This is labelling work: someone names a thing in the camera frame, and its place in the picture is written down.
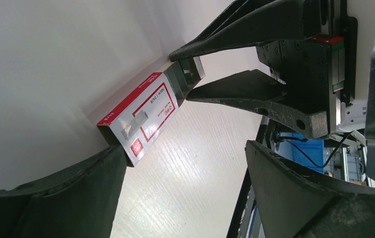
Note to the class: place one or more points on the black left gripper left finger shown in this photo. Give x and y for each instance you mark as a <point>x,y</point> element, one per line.
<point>77,202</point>

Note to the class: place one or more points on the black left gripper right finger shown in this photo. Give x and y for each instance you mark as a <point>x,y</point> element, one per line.
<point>297,202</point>

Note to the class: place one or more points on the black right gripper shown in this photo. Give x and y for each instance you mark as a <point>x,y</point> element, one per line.
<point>314,52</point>

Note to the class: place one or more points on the grey staple box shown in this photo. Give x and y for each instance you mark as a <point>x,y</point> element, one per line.
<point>183,76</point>

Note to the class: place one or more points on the red white staple box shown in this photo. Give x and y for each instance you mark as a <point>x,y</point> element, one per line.
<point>137,121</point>

